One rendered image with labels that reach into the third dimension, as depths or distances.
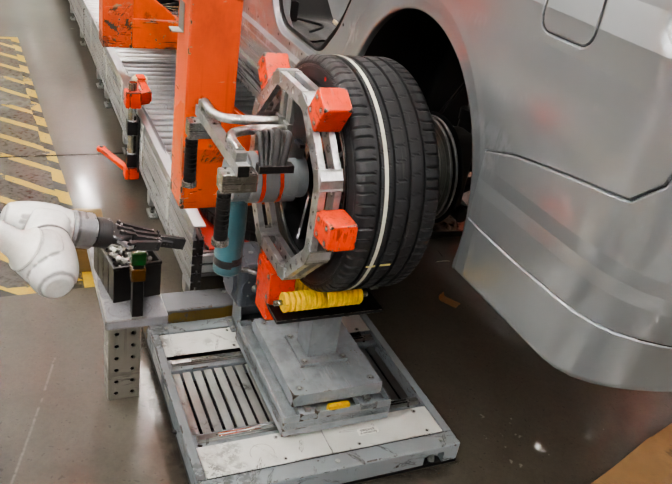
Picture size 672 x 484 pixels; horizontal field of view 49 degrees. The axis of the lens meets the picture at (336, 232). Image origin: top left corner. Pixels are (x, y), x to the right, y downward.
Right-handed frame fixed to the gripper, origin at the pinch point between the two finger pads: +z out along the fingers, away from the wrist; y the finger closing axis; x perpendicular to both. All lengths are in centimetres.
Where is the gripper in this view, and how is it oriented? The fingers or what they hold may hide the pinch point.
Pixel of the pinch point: (171, 241)
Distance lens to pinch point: 195.1
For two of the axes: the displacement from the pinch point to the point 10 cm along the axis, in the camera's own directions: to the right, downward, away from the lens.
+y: -4.6, -4.7, 7.5
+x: -3.7, 8.7, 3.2
